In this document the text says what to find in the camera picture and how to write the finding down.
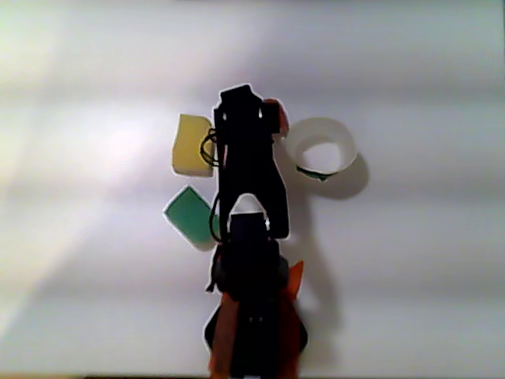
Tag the red and white sponge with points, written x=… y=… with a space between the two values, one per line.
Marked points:
x=281 y=116

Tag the white paper cup green band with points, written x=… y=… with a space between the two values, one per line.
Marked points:
x=339 y=138

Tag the yellow and white sponge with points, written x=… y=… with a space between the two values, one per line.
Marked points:
x=187 y=146

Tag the green and white sponge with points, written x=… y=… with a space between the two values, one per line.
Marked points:
x=187 y=217

